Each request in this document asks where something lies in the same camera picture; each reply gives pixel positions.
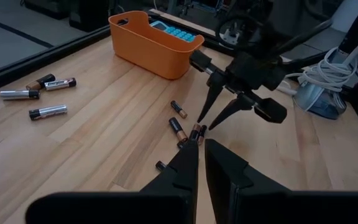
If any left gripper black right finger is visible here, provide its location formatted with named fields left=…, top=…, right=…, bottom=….
left=204, top=138, right=358, bottom=224

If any blue calculator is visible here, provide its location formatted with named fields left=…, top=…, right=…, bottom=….
left=149, top=19, right=198, bottom=44

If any large black copper battery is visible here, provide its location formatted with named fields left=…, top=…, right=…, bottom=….
left=25, top=73, right=57, bottom=91

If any black aluminium rig frame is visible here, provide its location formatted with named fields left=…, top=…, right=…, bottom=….
left=0, top=7, right=332, bottom=96

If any large silver Energizer battery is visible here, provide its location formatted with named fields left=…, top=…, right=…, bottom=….
left=44, top=77, right=78, bottom=92

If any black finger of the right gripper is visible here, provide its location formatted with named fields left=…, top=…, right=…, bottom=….
left=196, top=72, right=227, bottom=124
left=208, top=94, right=256, bottom=131

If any orange plastic bin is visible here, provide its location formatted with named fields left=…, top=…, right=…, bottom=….
left=108, top=10, right=206, bottom=80

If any large silver black battery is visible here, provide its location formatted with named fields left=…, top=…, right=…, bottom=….
left=28, top=104, right=69, bottom=121
left=0, top=89, right=41, bottom=101

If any black computer tower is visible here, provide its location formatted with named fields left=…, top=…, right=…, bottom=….
left=68, top=0, right=118, bottom=34
left=19, top=0, right=71, bottom=21

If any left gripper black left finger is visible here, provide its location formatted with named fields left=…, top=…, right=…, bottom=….
left=25, top=139, right=200, bottom=224

